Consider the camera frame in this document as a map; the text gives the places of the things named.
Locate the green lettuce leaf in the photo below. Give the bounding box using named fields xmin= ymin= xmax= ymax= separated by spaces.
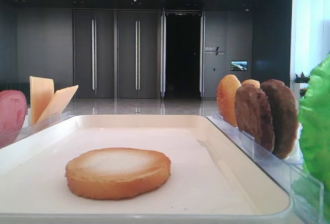
xmin=299 ymin=55 xmax=329 ymax=185

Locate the front upright bread slice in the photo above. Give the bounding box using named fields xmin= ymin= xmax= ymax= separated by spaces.
xmin=217 ymin=74 xmax=241 ymax=127

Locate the upright bread slice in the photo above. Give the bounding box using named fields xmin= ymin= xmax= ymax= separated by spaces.
xmin=217 ymin=74 xmax=241 ymax=127
xmin=241 ymin=79 xmax=260 ymax=88

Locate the rear upright bread slice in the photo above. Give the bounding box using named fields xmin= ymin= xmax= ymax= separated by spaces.
xmin=241 ymin=79 xmax=260 ymax=88

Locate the front brown meat patty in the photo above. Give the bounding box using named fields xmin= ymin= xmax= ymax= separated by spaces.
xmin=235 ymin=84 xmax=275 ymax=152

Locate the brown meat patty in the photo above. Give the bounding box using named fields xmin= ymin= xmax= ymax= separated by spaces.
xmin=261 ymin=79 xmax=299 ymax=159
xmin=235 ymin=84 xmax=275 ymax=152

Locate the round bread slice on tray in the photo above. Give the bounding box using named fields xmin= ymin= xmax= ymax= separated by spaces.
xmin=65 ymin=147 xmax=171 ymax=200

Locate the right cheese slice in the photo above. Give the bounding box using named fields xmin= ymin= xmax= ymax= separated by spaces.
xmin=37 ymin=85 xmax=78 ymax=123

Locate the cheese slice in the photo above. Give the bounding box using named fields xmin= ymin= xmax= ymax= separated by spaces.
xmin=37 ymin=85 xmax=78 ymax=123
xmin=29 ymin=76 xmax=54 ymax=125

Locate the rear brown meat patty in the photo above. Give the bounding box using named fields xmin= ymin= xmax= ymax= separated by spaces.
xmin=261 ymin=79 xmax=299 ymax=159

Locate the left cheese slice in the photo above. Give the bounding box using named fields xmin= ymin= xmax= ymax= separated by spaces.
xmin=29 ymin=76 xmax=54 ymax=125

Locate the outer red tomato slice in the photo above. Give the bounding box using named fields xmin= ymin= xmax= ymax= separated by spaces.
xmin=1 ymin=90 xmax=27 ymax=148

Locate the cream rectangular serving tray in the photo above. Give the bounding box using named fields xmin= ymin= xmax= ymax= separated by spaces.
xmin=1 ymin=115 xmax=293 ymax=223

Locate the potted plant in white planter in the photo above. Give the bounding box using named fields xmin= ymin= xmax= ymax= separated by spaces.
xmin=293 ymin=72 xmax=310 ymax=100

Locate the left clear acrylic rack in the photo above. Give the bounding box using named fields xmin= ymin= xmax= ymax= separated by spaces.
xmin=14 ymin=111 xmax=72 ymax=142

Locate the clear acrylic rack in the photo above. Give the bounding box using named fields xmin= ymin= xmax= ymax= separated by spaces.
xmin=14 ymin=111 xmax=72 ymax=142
xmin=208 ymin=113 xmax=328 ymax=223

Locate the right clear acrylic rack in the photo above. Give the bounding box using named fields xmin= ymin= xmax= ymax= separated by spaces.
xmin=208 ymin=113 xmax=328 ymax=223

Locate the wall display screen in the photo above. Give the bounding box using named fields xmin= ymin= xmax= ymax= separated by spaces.
xmin=230 ymin=60 xmax=248 ymax=71

